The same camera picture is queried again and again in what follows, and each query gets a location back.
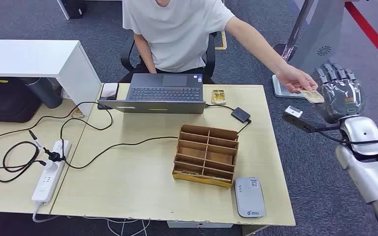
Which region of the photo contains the person's left hand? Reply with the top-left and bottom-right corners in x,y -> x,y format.
275,64 -> 319,94

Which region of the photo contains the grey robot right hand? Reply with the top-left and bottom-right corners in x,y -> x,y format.
315,61 -> 366,124

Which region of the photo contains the person's ID card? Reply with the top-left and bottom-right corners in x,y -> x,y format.
298,88 -> 326,104

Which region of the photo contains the grey card reader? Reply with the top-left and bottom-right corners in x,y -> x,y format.
234,177 -> 267,219

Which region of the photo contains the person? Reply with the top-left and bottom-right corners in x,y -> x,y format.
122,0 -> 319,94

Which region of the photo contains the chrome stanchion pole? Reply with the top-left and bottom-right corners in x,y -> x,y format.
273,0 -> 315,63

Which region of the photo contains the pale kiosk stand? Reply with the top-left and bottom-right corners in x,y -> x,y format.
288,0 -> 347,74

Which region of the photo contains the black power adapter brick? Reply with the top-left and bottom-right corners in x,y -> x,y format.
230,107 -> 252,123

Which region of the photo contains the yellow floor marker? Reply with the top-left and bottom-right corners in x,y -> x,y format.
215,30 -> 228,51

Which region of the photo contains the black office chair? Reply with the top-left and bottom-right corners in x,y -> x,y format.
120,30 -> 218,85

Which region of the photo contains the wooden compartment organiser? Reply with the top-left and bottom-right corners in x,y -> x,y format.
172,124 -> 240,189

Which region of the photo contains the dark grey laptop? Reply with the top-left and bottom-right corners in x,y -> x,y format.
98,73 -> 207,115

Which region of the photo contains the black smartphone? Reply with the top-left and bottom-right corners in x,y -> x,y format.
98,83 -> 120,102

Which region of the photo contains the black cabinet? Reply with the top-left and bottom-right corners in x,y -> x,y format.
57,0 -> 88,20

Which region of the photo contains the dark grey cylinder cup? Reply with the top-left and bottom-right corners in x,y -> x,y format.
19,77 -> 63,109

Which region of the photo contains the black power plug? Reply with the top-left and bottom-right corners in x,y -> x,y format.
44,148 -> 66,163

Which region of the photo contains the white power plug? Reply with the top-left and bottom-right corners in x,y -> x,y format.
43,159 -> 58,171

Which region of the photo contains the white power strip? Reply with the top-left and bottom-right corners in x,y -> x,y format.
31,140 -> 72,205

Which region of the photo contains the white cabinet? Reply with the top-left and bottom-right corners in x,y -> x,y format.
0,39 -> 102,115

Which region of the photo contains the white floor base plate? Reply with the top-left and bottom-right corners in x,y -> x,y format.
271,74 -> 307,99

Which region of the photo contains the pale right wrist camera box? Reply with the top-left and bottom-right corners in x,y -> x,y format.
284,106 -> 304,118

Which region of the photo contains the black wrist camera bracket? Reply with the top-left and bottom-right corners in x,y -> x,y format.
282,112 -> 341,134

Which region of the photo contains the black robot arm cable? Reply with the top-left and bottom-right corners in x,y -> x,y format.
317,130 -> 378,147

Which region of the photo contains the thin black adapter cable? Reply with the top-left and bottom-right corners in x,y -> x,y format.
205,103 -> 236,112

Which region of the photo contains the black mains power cable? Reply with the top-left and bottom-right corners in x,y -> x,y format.
59,117 -> 252,170

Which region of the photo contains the white loose cable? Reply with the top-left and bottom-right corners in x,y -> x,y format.
106,219 -> 151,236

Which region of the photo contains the long black cable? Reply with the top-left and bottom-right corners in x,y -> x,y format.
0,101 -> 114,138

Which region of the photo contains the white power strip cable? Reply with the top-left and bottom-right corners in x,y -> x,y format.
32,202 -> 60,224

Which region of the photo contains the looped black cable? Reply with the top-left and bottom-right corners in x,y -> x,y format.
0,130 -> 48,183

